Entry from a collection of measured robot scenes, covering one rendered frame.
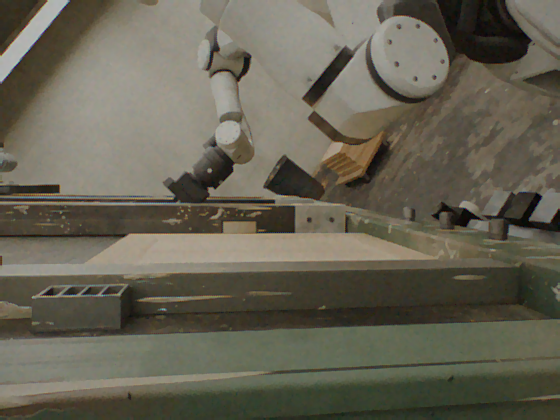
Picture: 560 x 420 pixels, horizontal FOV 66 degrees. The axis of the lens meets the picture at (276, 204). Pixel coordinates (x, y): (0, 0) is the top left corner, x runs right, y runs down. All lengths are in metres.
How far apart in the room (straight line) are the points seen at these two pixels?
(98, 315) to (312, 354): 0.24
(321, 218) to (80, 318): 0.73
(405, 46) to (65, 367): 0.35
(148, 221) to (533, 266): 0.77
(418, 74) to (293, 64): 0.11
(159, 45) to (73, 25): 1.14
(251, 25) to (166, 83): 6.10
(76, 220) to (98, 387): 0.88
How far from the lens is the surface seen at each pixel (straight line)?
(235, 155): 1.07
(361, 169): 4.06
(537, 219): 0.79
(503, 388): 0.22
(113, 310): 0.39
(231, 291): 0.42
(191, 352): 0.21
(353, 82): 0.40
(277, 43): 0.41
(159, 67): 6.59
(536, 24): 0.84
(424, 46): 0.43
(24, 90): 6.66
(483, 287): 0.51
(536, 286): 0.51
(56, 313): 0.41
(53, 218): 1.06
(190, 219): 1.01
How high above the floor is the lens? 1.22
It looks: 9 degrees down
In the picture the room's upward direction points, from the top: 57 degrees counter-clockwise
